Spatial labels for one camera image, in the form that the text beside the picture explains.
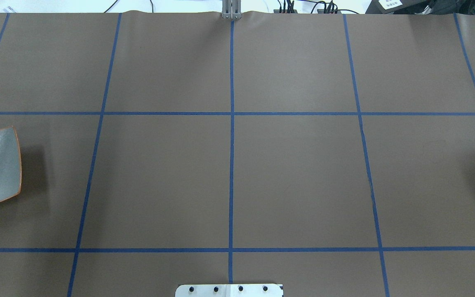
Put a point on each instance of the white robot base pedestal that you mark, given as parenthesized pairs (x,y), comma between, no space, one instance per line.
(230,290)

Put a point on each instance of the brown paper table cover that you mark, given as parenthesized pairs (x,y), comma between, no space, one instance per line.
(334,155)

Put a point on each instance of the grey metal frame post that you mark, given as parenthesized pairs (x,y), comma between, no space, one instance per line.
(231,9)

